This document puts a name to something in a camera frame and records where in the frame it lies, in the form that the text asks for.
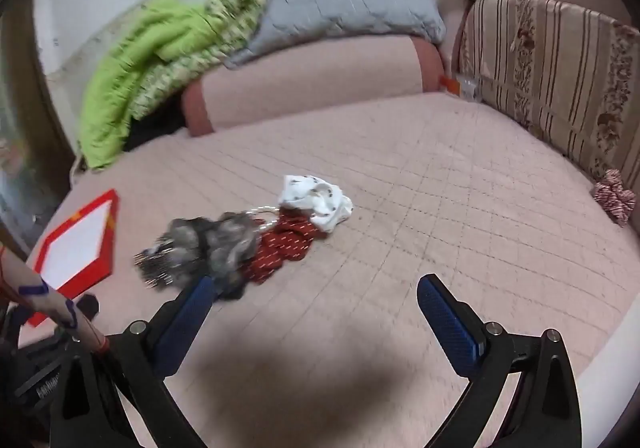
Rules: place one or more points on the red tray with white inside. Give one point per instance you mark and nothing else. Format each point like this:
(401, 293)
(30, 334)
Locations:
(75, 248)

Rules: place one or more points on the white patterned scrunchie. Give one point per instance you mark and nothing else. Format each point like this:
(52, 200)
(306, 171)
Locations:
(315, 203)

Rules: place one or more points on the wooden door frame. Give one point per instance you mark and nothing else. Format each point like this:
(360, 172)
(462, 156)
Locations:
(35, 127)

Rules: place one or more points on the silver beaded hair clip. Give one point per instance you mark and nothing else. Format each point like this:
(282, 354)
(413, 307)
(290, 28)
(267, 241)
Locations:
(155, 265)

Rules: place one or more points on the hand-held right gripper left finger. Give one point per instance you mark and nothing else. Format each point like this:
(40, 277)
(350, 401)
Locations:
(187, 323)

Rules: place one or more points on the grey furry scrunchie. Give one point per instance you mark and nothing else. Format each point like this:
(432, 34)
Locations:
(227, 243)

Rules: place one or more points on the red patterned scrunchie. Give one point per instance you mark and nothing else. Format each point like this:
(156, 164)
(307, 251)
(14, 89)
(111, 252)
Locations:
(280, 248)

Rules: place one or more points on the bright green blanket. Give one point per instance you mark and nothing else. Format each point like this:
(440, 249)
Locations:
(135, 72)

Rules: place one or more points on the pink bolster pillow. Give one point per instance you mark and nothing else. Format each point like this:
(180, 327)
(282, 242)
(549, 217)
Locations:
(310, 82)

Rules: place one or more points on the striped floral cushion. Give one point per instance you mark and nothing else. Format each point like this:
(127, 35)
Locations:
(560, 72)

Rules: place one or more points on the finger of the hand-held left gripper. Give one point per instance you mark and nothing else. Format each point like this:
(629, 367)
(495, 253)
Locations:
(89, 306)

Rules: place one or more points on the pink quilted bed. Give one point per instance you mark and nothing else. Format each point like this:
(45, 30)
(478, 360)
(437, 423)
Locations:
(400, 208)

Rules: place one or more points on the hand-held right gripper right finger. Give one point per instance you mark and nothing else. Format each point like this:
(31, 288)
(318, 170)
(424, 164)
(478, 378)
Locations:
(447, 323)

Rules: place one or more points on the red and white scrunchie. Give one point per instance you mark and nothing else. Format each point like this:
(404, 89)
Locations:
(615, 198)

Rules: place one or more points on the green and white patterned blanket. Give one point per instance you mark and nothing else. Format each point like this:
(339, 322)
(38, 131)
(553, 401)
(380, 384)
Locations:
(215, 37)

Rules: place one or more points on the orange and white packet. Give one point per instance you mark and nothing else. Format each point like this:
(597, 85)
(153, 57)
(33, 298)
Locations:
(460, 87)

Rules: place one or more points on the beige tube with blue marks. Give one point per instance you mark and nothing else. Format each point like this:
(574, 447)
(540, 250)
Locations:
(45, 298)

